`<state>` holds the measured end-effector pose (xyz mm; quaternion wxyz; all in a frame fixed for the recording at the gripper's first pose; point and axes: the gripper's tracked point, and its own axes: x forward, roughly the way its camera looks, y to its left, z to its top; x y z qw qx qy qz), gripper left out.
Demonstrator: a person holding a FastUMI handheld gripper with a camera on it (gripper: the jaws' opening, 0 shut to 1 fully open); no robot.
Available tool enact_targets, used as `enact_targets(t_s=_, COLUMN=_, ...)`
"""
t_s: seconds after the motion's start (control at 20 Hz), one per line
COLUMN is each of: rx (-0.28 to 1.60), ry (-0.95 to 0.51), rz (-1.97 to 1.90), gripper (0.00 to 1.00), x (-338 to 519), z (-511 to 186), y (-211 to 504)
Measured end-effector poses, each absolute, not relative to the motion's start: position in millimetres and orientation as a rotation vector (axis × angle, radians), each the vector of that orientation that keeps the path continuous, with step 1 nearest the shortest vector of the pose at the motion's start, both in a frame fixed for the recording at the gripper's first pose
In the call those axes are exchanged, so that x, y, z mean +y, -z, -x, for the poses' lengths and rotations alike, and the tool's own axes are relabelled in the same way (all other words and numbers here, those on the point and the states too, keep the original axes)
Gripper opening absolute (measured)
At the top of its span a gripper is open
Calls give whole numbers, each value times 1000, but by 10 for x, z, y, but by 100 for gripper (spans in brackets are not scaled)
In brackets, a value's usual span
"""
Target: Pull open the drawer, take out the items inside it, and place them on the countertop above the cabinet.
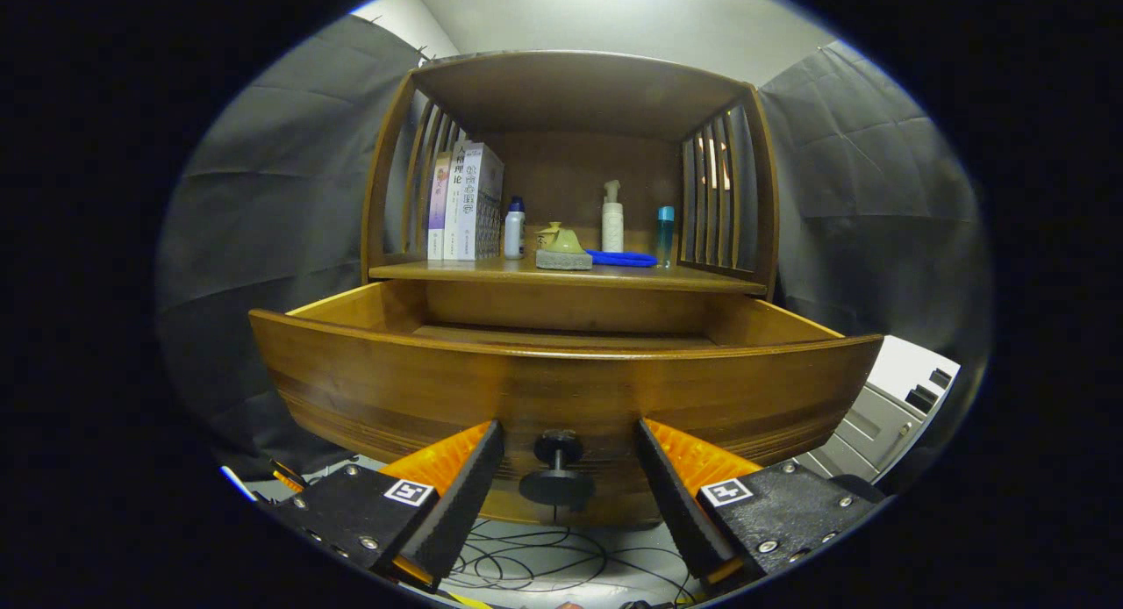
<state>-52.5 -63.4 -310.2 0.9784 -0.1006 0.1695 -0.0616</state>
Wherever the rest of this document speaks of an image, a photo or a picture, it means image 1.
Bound orange black tool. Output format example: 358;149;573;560
268;458;310;498

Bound thick white patterned book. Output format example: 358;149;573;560
456;141;505;261

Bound black floor cables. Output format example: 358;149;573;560
449;514;703;606

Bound white bottle with blue cap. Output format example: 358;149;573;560
504;197;526;261

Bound wooden countertop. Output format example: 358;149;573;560
368;254;769;296

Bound white pump bottle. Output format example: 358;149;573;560
601;180;625;253

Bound brown wooden cabinet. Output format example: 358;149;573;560
248;50;884;529

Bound wooden drawer with black knob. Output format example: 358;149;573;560
248;280;884;529

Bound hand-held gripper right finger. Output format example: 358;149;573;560
633;418;887;597

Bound thin white book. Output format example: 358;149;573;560
443;140;470;261

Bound green handled scrub sponge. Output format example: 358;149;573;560
535;221;594;270

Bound pink purple book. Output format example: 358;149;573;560
427;151;453;261

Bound blue folded cloth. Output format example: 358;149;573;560
586;249;659;268

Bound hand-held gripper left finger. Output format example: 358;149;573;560
263;420;507;592

